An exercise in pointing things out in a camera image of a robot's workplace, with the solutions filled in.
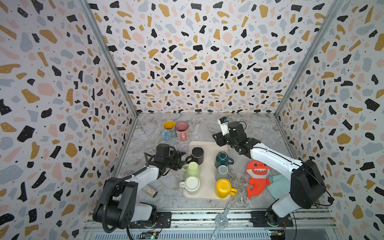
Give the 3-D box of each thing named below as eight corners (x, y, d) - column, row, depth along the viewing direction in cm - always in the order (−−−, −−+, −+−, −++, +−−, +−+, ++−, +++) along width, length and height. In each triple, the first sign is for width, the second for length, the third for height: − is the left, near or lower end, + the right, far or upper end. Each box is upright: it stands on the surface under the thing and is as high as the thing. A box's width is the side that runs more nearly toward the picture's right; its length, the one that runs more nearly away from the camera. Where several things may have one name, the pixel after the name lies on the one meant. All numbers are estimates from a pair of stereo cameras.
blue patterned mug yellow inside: (164, 143, 106) (161, 133, 97) (166, 131, 113) (164, 120, 104) (176, 143, 106) (174, 133, 97) (178, 131, 113) (176, 120, 104)
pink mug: (176, 145, 104) (174, 135, 95) (178, 132, 112) (176, 121, 103) (188, 146, 104) (187, 136, 95) (189, 132, 112) (188, 121, 103)
